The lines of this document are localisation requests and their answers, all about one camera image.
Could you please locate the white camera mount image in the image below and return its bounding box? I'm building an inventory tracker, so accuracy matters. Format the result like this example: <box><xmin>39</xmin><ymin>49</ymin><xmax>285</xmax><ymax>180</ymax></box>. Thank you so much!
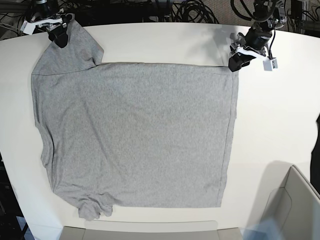
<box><xmin>235</xmin><ymin>46</ymin><xmax>278</xmax><ymax>72</ymax></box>
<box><xmin>20</xmin><ymin>17</ymin><xmax>63</xmax><ymax>35</ymax></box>

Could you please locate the grey bin at right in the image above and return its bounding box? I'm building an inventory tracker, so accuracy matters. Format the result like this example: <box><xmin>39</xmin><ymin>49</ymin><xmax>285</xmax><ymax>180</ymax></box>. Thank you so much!
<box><xmin>259</xmin><ymin>165</ymin><xmax>320</xmax><ymax>240</ymax></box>

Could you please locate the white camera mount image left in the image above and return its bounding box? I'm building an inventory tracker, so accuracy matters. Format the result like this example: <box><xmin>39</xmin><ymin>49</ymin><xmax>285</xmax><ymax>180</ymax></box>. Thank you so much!
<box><xmin>20</xmin><ymin>17</ymin><xmax>63</xmax><ymax>35</ymax></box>

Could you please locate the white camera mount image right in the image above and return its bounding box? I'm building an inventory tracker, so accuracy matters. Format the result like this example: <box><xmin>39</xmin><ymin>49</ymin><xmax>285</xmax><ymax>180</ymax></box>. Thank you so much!
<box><xmin>235</xmin><ymin>46</ymin><xmax>278</xmax><ymax>72</ymax></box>

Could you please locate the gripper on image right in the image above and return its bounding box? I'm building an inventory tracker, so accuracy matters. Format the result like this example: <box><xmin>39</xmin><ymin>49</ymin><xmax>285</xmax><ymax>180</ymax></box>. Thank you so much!
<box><xmin>228</xmin><ymin>27</ymin><xmax>272</xmax><ymax>72</ymax></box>

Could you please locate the grey T-shirt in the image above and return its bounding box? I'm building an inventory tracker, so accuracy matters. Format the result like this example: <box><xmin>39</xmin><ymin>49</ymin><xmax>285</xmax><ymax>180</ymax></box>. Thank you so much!
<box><xmin>31</xmin><ymin>21</ymin><xmax>239</xmax><ymax>221</ymax></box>

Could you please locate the grey tray at bottom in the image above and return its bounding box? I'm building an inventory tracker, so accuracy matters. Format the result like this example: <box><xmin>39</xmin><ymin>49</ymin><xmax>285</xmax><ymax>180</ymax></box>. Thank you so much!
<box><xmin>59</xmin><ymin>220</ymin><xmax>243</xmax><ymax>240</ymax></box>

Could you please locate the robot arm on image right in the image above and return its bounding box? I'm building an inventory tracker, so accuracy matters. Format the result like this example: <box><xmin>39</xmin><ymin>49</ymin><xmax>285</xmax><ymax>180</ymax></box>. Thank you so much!
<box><xmin>228</xmin><ymin>0</ymin><xmax>287</xmax><ymax>72</ymax></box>

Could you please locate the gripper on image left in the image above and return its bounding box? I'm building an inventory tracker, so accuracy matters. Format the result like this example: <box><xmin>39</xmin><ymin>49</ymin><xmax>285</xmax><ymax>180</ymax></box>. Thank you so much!
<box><xmin>37</xmin><ymin>12</ymin><xmax>73</xmax><ymax>49</ymax></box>

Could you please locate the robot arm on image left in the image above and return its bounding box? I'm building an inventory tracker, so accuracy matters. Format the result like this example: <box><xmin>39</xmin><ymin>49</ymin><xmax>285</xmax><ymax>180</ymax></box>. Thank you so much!
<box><xmin>26</xmin><ymin>0</ymin><xmax>75</xmax><ymax>49</ymax></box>

